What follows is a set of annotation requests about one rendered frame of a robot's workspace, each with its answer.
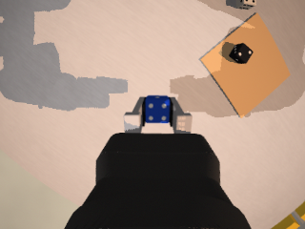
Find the white die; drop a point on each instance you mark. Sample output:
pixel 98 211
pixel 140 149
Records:
pixel 245 4

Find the blue die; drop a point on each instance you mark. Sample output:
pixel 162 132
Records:
pixel 157 108

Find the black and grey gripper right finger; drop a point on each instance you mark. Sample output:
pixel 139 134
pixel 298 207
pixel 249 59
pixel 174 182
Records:
pixel 183 121

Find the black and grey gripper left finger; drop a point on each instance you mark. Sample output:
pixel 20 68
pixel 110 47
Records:
pixel 133 122

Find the orange flat mat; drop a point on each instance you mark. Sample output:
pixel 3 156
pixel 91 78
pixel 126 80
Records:
pixel 246 85

